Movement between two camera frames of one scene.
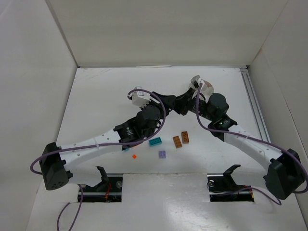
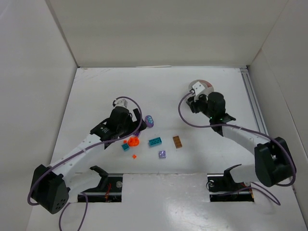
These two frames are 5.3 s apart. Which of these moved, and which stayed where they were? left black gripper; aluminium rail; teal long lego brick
Moved: left black gripper
Stayed: aluminium rail; teal long lego brick
